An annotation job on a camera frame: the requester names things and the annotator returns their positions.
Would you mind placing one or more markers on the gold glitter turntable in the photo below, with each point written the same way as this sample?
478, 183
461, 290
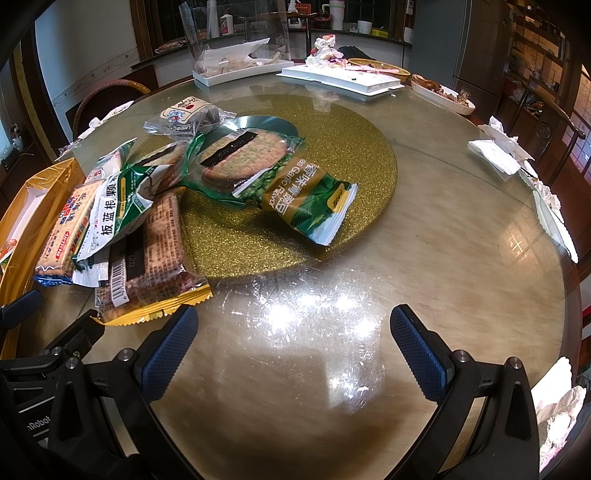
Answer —
341, 147

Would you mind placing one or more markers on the brown biscuit packet yellow edge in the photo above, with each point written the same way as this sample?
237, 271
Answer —
152, 258

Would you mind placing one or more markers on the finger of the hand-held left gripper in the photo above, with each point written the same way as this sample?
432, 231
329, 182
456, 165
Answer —
78, 333
21, 310

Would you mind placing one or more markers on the white cup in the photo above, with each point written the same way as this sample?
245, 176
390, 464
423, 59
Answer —
364, 27

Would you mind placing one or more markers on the pile of white tissues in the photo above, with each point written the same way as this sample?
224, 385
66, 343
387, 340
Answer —
496, 147

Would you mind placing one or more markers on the dark wooden armchair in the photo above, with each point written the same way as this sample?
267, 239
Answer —
549, 124

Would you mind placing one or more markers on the green pea snack packet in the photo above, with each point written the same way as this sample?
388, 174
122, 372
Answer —
300, 203

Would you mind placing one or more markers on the white bottle with red label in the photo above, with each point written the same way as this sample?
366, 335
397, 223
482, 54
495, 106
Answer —
226, 24

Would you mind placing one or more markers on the empty clear wrappers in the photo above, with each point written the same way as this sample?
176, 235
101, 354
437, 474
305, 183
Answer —
99, 122

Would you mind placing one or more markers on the green and white granule sachet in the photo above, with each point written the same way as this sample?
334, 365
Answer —
111, 217

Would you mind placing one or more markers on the wooden bowl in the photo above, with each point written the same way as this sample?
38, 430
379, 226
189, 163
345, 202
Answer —
378, 64

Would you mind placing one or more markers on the gold cardboard box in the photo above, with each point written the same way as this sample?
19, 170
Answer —
44, 177

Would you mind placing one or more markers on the white rectangular cake tray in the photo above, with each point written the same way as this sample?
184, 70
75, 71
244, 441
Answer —
341, 79

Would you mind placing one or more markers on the red and blue cracker packet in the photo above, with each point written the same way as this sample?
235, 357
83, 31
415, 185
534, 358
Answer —
60, 230

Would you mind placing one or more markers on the crumpled white tissue pile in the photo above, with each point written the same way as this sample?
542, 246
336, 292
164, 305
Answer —
561, 406

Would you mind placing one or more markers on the clear packet with white label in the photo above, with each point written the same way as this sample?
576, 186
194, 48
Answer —
189, 115

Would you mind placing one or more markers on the white tray with clear cover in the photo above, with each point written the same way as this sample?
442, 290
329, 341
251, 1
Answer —
235, 64

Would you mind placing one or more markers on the crumpled tissue with cake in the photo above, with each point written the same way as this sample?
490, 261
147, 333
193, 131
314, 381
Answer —
325, 50

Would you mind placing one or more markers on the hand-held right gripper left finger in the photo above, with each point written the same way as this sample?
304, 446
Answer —
168, 357

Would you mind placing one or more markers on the grey refrigerator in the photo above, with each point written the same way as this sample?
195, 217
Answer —
455, 41

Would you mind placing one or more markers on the wooden chair with curved back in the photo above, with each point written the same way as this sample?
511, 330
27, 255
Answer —
277, 21

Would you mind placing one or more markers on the white oval dish of food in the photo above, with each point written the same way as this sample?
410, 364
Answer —
443, 92

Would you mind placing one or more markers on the white paper roll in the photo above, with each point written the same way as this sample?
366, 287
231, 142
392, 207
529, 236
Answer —
212, 18

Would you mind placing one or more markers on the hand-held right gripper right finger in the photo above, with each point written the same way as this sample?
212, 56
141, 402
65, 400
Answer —
418, 355

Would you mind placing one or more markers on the round-back wooden chair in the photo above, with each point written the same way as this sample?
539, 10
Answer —
108, 92

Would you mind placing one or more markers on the white and red snack packet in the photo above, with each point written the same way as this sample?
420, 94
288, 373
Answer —
111, 161

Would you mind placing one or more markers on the small green biscuit packet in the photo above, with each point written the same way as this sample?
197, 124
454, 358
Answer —
161, 161

